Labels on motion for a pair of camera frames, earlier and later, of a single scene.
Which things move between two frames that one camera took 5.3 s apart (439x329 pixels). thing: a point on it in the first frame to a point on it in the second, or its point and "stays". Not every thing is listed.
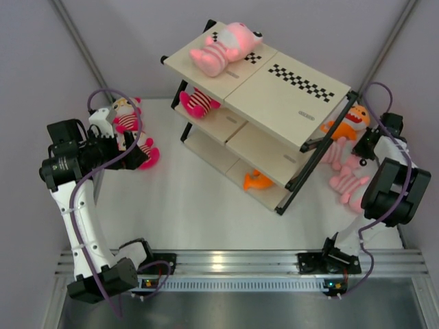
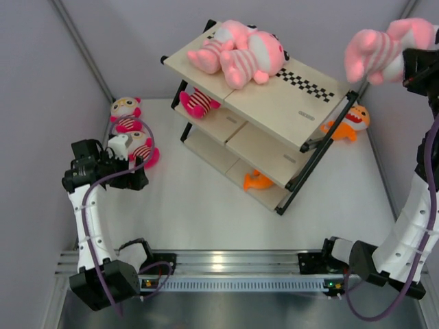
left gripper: [132, 160] to [135, 181]
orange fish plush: [258, 181] stays
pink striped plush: [341, 155] to [376, 55]
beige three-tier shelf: [252, 121] stays
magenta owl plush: [128, 116] stays
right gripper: [359, 149] to [418, 64]
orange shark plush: [357, 117] stays
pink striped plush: [232, 42] stays
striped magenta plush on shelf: [198, 103] stays
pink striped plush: [353, 175] to [265, 56]
